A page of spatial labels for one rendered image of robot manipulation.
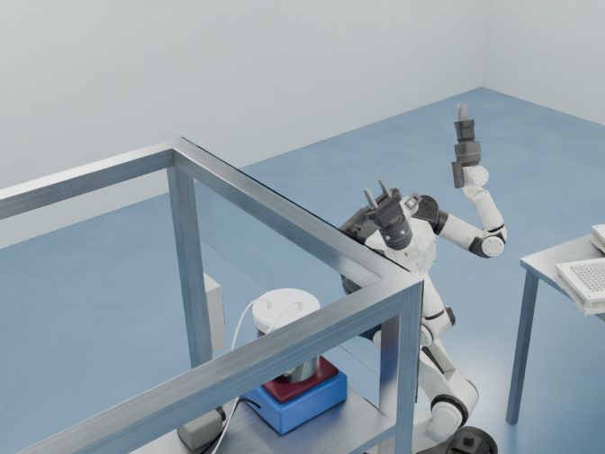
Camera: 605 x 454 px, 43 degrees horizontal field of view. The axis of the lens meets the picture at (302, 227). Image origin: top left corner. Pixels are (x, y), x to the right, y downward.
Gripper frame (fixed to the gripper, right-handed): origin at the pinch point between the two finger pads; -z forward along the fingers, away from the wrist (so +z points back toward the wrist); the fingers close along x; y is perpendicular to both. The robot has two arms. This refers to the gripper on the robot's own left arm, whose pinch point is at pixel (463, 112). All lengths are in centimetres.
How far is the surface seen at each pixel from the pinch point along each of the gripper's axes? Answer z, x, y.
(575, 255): 64, -37, -45
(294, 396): 58, 108, 64
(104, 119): -31, -240, 195
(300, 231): 22, 94, 58
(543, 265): 65, -31, -29
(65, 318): 81, -144, 210
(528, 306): 84, -40, -24
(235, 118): -21, -310, 116
